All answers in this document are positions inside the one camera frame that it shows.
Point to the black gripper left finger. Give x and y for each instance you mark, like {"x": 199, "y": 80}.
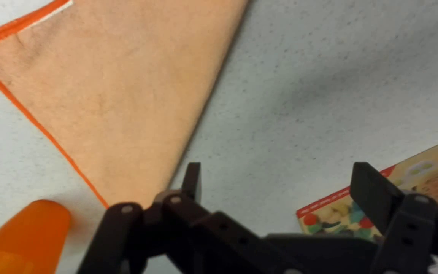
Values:
{"x": 143, "y": 238}

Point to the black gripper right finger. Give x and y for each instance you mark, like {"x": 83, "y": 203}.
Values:
{"x": 406, "y": 229}

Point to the orange towel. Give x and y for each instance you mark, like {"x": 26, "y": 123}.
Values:
{"x": 117, "y": 92}

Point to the blue toy carton box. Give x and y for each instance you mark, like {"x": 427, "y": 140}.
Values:
{"x": 432, "y": 173}

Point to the orange plastic cup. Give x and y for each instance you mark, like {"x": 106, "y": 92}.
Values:
{"x": 21, "y": 238}

